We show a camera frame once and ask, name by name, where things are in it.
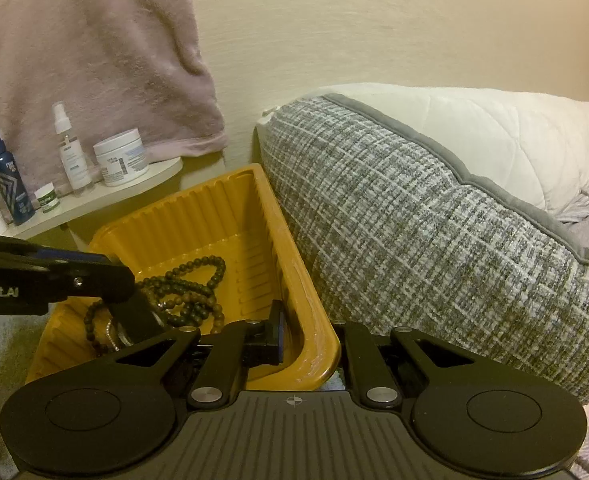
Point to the small green-label jar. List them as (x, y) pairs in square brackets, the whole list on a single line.
[(48, 200)]

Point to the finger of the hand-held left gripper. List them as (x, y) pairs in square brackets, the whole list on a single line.
[(94, 282), (9, 250)]

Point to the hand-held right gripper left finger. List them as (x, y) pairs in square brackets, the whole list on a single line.
[(277, 340)]

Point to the grey woven pillow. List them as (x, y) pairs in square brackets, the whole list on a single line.
[(424, 260)]

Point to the clear spray bottle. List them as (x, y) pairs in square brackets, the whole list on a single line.
[(73, 160)]

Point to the white quilted pillow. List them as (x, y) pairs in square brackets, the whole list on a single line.
[(499, 135)]

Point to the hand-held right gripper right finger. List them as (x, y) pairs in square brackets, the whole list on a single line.
[(354, 345)]

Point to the grey-blue towel mat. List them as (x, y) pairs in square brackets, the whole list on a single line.
[(4, 355)]

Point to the white cream jar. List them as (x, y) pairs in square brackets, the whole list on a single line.
[(122, 160)]

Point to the cream wooden shelf unit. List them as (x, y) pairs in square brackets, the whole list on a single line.
[(99, 196)]

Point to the orange plastic tray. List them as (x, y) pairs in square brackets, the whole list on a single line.
[(254, 210)]

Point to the dark blue spray bottle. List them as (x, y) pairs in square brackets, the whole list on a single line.
[(9, 180)]

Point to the pink hanging towel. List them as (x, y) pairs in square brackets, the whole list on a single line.
[(99, 60)]

